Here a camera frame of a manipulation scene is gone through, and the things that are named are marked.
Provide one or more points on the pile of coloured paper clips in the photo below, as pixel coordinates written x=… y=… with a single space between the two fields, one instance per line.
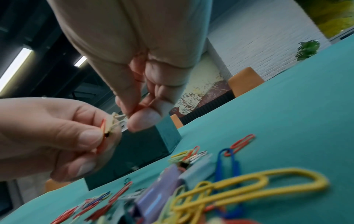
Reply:
x=276 y=177

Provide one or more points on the potted green plant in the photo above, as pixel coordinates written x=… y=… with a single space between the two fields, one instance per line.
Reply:
x=308 y=50

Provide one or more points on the green yellow wall painting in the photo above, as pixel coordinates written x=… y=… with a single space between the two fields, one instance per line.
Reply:
x=329 y=15

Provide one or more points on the long ceiling light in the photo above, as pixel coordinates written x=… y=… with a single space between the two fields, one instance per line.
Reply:
x=80 y=61
x=15 y=70

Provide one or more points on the green table cloth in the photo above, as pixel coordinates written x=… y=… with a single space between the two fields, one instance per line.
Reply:
x=290 y=109

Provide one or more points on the person's right hand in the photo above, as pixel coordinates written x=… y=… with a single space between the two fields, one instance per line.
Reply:
x=132 y=39

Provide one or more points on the black bench sofa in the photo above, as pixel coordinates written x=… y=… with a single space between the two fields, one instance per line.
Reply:
x=210 y=105

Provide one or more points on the dark green divided box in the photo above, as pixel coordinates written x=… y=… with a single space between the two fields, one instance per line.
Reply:
x=138 y=153

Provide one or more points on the tan binder clip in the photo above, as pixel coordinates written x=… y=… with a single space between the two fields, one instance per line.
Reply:
x=110 y=125

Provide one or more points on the colourful wall mural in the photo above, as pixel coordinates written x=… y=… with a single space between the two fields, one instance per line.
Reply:
x=204 y=87

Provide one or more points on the person's left hand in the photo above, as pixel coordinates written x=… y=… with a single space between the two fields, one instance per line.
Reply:
x=41 y=135

